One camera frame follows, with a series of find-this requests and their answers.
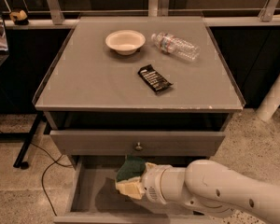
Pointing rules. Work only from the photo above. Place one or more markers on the yellow and black tape dispenser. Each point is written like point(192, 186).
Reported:
point(19, 17)

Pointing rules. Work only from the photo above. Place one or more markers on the metal window railing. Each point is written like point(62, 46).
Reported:
point(216, 13)

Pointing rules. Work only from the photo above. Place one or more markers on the white paper bowl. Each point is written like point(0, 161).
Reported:
point(125, 42)

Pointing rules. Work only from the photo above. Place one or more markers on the grey top drawer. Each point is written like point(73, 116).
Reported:
point(120, 143)

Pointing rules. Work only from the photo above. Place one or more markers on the clear plastic water bottle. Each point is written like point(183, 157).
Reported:
point(171, 44)

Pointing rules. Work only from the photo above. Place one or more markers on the black table leg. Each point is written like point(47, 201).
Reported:
point(27, 141)

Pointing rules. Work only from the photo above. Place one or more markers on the round metal drawer knob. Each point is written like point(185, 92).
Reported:
point(138, 147)

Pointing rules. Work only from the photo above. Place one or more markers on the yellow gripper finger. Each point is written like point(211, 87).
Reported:
point(132, 188)
point(150, 165)

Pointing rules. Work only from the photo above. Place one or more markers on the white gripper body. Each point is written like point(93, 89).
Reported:
point(153, 181)

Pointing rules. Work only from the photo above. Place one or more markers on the black snack bar wrapper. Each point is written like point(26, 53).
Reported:
point(154, 79)

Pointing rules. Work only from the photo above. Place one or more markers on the grey drawer cabinet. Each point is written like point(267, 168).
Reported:
point(91, 87)

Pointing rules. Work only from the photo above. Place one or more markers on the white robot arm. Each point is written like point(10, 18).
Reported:
point(204, 186)

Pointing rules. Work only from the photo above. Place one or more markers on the grey open middle drawer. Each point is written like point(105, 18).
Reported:
point(95, 200)

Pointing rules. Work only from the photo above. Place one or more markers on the green and yellow sponge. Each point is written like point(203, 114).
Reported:
point(132, 167)

